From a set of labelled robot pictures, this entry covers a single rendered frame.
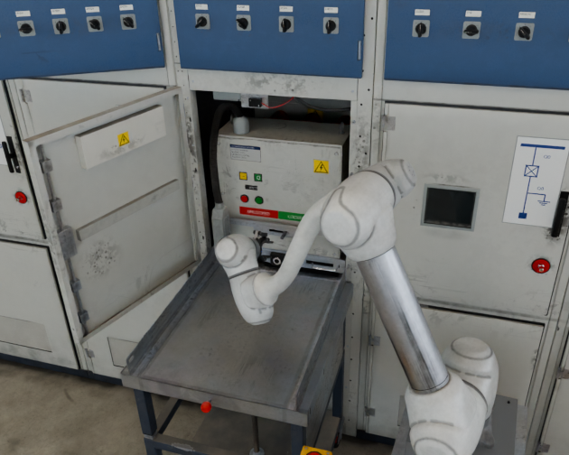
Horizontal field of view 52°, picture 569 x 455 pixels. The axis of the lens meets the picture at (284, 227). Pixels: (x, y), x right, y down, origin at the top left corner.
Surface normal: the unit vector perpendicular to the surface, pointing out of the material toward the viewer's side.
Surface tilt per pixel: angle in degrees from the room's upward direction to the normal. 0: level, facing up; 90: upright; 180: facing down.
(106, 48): 90
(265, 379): 0
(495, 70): 90
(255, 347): 0
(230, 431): 0
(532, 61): 90
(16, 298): 90
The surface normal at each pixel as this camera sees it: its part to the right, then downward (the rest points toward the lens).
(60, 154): 0.82, 0.26
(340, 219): -0.53, 0.32
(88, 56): 0.21, 0.48
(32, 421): -0.03, -0.87
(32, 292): -0.29, 0.48
